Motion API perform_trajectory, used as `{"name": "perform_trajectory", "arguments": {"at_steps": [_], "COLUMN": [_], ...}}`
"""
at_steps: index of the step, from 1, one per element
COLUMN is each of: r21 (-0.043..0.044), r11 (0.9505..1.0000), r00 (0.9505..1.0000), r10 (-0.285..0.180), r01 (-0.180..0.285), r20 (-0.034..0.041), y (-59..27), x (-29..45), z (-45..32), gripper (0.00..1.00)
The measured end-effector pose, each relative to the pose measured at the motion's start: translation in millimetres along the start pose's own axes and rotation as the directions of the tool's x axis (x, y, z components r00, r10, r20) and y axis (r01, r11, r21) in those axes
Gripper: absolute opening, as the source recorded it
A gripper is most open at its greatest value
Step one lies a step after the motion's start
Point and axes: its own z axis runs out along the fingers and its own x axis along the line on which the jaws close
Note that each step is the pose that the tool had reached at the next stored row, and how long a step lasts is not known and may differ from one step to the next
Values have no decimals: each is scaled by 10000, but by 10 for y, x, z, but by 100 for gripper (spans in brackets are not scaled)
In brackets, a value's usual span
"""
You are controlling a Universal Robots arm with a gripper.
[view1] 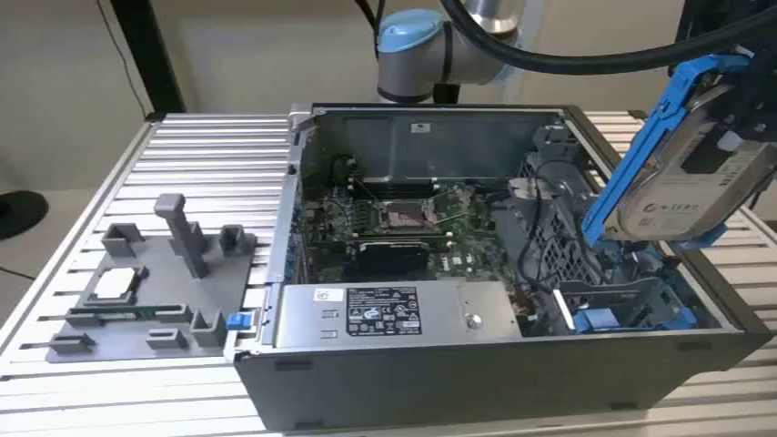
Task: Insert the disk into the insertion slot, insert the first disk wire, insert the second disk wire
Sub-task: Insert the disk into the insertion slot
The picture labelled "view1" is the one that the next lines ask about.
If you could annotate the hard disk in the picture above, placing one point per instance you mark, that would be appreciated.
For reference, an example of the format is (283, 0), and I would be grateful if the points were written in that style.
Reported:
(673, 200)

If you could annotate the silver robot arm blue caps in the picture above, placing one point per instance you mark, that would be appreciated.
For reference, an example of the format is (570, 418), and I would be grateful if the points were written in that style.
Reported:
(425, 64)

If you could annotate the gray disk bay cage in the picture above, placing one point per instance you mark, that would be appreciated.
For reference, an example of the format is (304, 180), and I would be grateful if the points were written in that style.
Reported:
(564, 255)

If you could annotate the RAM slot bank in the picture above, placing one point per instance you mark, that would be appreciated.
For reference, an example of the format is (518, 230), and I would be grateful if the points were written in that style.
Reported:
(395, 184)
(400, 235)

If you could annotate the green motherboard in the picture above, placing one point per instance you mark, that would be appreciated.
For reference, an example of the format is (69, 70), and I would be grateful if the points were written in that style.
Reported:
(473, 255)

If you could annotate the CPU socket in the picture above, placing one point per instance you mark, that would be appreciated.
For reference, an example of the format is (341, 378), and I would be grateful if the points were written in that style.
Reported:
(405, 214)

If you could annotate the black graphics card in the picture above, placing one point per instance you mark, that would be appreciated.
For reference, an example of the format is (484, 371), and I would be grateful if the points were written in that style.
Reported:
(391, 261)

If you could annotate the open black PC case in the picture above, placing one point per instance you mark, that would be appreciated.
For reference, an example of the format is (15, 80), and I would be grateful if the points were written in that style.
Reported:
(461, 382)

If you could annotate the silver power supply unit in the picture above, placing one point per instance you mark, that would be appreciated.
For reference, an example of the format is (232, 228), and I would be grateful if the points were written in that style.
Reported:
(304, 318)

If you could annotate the blue case latch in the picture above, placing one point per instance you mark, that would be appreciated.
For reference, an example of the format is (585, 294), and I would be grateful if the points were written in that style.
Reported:
(237, 320)

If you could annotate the gray parts rack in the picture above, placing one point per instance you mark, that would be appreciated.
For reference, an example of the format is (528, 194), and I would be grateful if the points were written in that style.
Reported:
(164, 282)

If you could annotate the green RAM stick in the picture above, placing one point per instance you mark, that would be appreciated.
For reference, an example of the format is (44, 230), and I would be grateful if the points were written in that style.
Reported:
(140, 310)

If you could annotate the silver CPU chip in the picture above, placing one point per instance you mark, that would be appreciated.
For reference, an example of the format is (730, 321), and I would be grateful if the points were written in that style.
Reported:
(115, 282)

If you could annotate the black round stand base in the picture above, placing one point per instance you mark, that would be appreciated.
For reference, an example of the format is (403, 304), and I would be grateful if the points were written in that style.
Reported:
(21, 214)

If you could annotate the blue plastic bay bracket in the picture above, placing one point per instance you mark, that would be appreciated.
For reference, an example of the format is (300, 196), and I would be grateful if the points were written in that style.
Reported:
(597, 319)

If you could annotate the black metal frame post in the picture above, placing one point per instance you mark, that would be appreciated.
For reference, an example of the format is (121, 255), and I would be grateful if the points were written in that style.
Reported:
(152, 54)

